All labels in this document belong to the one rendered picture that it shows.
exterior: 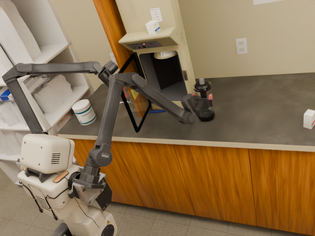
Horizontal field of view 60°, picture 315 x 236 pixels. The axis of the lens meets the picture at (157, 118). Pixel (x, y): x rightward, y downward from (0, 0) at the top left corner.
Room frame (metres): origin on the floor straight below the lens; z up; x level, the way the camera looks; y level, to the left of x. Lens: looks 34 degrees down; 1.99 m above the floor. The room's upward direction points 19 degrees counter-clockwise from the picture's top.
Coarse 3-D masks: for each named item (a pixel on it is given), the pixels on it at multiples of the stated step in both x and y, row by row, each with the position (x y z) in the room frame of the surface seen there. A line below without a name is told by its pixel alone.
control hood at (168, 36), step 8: (136, 32) 1.61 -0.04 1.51; (144, 32) 1.56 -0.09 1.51; (160, 32) 1.47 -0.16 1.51; (168, 32) 1.43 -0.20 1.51; (176, 32) 1.47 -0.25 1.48; (120, 40) 1.56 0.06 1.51; (128, 40) 1.53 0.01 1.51; (136, 40) 1.50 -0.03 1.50; (144, 40) 1.48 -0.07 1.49; (152, 40) 1.47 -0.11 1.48; (160, 40) 1.45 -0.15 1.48; (168, 40) 1.44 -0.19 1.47; (176, 40) 1.45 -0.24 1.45; (128, 48) 1.61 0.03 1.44; (144, 48) 1.58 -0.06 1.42
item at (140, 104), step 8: (128, 72) 1.51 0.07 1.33; (136, 72) 1.60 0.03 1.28; (128, 88) 1.45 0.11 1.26; (128, 96) 1.42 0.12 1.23; (136, 96) 1.50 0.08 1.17; (144, 96) 1.59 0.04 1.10; (128, 104) 1.39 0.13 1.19; (136, 104) 1.47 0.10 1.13; (144, 104) 1.56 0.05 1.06; (128, 112) 1.37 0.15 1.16; (136, 112) 1.44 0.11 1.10; (144, 112) 1.52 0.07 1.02; (136, 120) 1.41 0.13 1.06
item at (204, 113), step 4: (208, 88) 1.32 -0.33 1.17; (196, 92) 1.36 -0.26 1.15; (200, 92) 1.33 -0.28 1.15; (204, 92) 1.33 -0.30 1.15; (208, 92) 1.33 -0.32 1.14; (204, 96) 1.32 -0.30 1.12; (208, 96) 1.33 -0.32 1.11; (204, 108) 1.33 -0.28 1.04; (208, 108) 1.32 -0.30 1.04; (212, 108) 1.34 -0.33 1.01; (204, 112) 1.33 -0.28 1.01; (208, 112) 1.32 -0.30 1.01; (212, 112) 1.33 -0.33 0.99; (200, 116) 1.35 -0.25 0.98; (204, 116) 1.33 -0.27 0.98; (208, 116) 1.32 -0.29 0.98
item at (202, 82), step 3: (201, 78) 1.38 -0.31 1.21; (198, 81) 1.40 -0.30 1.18; (201, 81) 1.36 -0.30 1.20; (204, 81) 1.38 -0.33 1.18; (207, 81) 1.38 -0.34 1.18; (195, 84) 1.38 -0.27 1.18; (198, 84) 1.37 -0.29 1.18; (201, 84) 1.36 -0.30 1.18; (204, 84) 1.35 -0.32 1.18; (207, 84) 1.34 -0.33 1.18; (195, 87) 1.36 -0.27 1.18; (198, 87) 1.35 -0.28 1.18; (201, 87) 1.34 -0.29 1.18; (204, 87) 1.33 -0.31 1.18; (207, 87) 1.33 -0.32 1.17
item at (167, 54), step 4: (156, 52) 1.62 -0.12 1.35; (160, 52) 1.59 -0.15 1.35; (164, 52) 1.58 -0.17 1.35; (168, 52) 1.57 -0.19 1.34; (172, 52) 1.57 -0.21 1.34; (176, 52) 1.58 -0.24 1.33; (156, 56) 1.62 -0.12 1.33; (160, 56) 1.59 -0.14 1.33; (164, 56) 1.57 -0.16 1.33; (168, 56) 1.56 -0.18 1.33; (172, 56) 1.56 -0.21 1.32
